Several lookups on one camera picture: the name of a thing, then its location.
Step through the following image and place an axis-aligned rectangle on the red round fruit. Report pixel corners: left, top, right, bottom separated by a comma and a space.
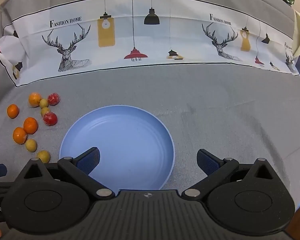
43, 112, 58, 126
47, 93, 60, 106

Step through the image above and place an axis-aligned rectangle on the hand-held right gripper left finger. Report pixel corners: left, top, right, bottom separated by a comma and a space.
20, 147, 116, 201

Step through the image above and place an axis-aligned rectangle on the blue round plate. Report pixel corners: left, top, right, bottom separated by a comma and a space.
59, 105, 176, 190

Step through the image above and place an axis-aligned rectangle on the small orange tangerine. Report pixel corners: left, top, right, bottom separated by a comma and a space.
7, 104, 20, 118
28, 92, 42, 108
23, 117, 38, 134
13, 127, 28, 145

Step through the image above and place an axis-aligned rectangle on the grey printed bed sheet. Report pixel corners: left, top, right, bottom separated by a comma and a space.
0, 0, 300, 213

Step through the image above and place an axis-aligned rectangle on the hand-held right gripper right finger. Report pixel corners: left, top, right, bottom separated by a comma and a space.
181, 149, 278, 202

